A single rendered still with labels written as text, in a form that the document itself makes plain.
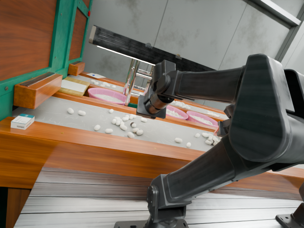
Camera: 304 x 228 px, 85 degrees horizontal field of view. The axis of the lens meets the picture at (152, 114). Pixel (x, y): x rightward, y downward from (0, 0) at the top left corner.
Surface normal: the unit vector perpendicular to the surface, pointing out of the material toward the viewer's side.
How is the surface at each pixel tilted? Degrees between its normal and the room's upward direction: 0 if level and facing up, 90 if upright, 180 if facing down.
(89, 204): 0
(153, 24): 90
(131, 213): 0
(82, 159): 90
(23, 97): 90
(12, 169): 90
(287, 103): 50
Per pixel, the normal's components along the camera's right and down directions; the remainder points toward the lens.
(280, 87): 0.46, -0.27
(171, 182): -0.78, -0.32
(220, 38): 0.27, 0.38
